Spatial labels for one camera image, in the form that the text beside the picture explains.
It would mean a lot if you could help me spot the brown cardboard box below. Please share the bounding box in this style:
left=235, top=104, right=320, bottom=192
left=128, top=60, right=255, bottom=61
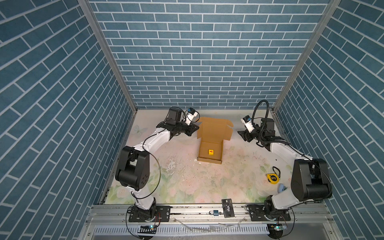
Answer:
left=197, top=117, right=234, bottom=165

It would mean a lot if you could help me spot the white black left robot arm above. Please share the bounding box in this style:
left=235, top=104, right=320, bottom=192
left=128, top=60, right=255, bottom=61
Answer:
left=115, top=107, right=200, bottom=222

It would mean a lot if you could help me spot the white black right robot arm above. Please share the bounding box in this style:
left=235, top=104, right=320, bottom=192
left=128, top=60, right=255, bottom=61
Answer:
left=238, top=116, right=333, bottom=221

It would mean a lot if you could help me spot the yellow tape measure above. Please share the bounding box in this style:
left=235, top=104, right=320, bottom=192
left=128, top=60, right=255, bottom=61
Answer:
left=266, top=166, right=281, bottom=185

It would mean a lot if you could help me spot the blue grey stapler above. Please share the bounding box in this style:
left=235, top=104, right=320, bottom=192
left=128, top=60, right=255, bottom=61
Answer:
left=278, top=184, right=287, bottom=193

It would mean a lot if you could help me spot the black VIP card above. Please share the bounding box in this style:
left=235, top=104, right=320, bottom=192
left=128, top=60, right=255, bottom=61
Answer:
left=222, top=199, right=235, bottom=218

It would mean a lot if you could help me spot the small padlock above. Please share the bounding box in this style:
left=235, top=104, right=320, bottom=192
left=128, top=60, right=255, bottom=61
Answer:
left=209, top=210, right=221, bottom=217

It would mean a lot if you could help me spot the right controller board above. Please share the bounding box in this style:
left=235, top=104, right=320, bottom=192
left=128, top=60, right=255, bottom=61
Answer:
left=267, top=224, right=288, bottom=240

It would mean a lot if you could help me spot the controller board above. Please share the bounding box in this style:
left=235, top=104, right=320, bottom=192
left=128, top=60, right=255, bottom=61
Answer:
left=138, top=225, right=158, bottom=236
left=267, top=224, right=288, bottom=240

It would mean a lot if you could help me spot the left controller board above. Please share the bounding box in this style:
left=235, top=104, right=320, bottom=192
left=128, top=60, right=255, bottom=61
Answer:
left=138, top=225, right=158, bottom=236

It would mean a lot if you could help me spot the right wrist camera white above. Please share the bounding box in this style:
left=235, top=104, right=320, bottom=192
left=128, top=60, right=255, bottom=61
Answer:
left=241, top=115, right=255, bottom=133

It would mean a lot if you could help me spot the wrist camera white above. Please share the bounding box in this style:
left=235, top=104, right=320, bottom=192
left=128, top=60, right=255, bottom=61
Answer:
left=241, top=115, right=255, bottom=133
left=185, top=108, right=200, bottom=126

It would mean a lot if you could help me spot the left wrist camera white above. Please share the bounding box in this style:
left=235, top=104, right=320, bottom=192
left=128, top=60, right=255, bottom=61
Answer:
left=185, top=108, right=200, bottom=126

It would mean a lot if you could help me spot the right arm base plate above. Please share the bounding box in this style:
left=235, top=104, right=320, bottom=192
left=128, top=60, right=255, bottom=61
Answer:
left=245, top=204, right=291, bottom=222

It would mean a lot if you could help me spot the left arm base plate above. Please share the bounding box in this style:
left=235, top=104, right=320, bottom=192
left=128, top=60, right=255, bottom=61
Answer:
left=128, top=206, right=171, bottom=223

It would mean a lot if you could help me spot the aluminium front rail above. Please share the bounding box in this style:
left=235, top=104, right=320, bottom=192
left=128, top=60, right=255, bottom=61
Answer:
left=86, top=203, right=334, bottom=226

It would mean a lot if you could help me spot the white slotted cable duct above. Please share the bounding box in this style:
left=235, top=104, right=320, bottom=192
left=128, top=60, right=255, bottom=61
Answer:
left=94, top=224, right=269, bottom=237

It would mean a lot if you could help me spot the aluminium corner post right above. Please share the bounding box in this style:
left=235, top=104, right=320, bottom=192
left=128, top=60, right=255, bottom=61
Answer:
left=272, top=0, right=341, bottom=115

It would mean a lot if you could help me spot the aluminium corner post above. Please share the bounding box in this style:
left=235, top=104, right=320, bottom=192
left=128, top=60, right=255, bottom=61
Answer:
left=78, top=0, right=138, bottom=115
left=272, top=0, right=341, bottom=115

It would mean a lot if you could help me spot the aluminium corner post left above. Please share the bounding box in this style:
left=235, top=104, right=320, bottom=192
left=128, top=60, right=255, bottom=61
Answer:
left=78, top=0, right=138, bottom=115

